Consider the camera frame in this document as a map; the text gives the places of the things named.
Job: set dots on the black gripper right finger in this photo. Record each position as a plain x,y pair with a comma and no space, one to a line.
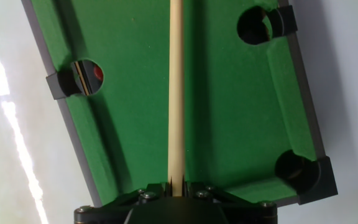
222,202

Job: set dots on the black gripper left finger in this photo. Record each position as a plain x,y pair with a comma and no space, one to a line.
129,202

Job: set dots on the green mini pool table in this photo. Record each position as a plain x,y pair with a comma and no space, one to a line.
135,109

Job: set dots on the red pool ball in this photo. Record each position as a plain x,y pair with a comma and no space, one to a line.
98,73

